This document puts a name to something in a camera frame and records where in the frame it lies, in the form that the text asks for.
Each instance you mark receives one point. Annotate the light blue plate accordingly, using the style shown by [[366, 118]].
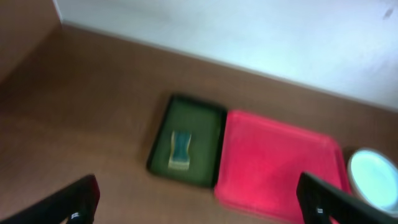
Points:
[[373, 179]]

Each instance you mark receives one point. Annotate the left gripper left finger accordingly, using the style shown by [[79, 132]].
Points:
[[75, 203]]

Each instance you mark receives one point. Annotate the dark green tray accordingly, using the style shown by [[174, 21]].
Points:
[[206, 122]]

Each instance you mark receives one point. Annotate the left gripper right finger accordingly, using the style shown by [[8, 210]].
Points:
[[321, 202]]

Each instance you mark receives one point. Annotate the green yellow sponge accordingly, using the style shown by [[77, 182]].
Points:
[[179, 158]]

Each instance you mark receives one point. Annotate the red tray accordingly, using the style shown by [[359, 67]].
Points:
[[262, 160]]

